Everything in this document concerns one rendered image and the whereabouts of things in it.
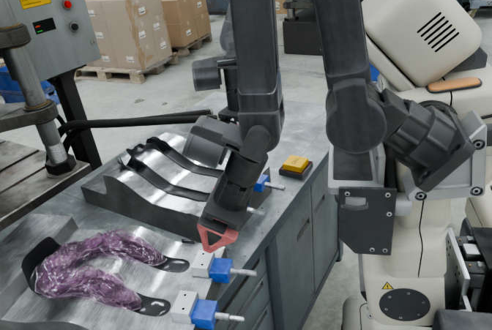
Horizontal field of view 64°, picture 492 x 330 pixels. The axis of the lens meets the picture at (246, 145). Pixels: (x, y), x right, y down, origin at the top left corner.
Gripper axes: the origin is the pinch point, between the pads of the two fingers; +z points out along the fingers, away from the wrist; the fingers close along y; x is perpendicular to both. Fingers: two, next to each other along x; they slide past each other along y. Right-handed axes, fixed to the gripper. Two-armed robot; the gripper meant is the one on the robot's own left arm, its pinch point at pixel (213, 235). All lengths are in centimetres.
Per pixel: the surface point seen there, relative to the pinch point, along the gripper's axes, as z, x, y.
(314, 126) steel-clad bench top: 11, 22, -82
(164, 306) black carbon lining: 17.9, -3.1, 4.8
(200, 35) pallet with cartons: 145, -111, -503
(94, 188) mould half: 33, -35, -32
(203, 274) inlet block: 13.9, 1.7, -2.6
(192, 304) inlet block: 12.2, 1.4, 6.0
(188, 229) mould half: 20.7, -5.3, -19.2
